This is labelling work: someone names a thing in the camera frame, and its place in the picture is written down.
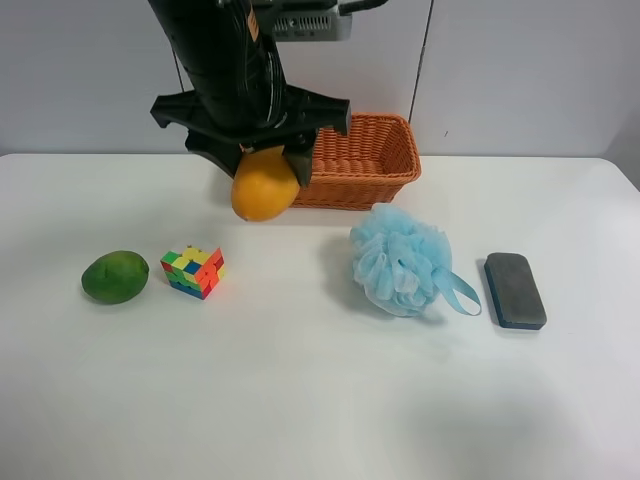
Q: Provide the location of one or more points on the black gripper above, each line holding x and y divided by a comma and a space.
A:
239, 92

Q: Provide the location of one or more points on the yellow mango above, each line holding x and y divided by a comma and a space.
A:
264, 186

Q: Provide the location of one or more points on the orange woven basket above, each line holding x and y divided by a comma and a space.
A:
368, 165

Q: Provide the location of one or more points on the multicolour puzzle cube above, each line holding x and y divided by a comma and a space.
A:
194, 271

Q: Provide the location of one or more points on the blue mesh bath sponge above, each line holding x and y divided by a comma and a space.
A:
404, 265

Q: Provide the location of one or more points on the green mango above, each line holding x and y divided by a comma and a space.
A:
115, 277

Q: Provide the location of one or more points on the grey blue board eraser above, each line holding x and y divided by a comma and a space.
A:
516, 298

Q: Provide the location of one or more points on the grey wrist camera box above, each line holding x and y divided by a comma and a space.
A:
303, 21

